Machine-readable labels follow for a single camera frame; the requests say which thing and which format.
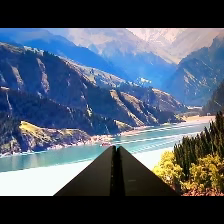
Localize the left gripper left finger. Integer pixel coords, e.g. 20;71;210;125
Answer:
53;145;117;197

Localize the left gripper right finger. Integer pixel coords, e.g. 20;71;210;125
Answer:
116;145;181;197

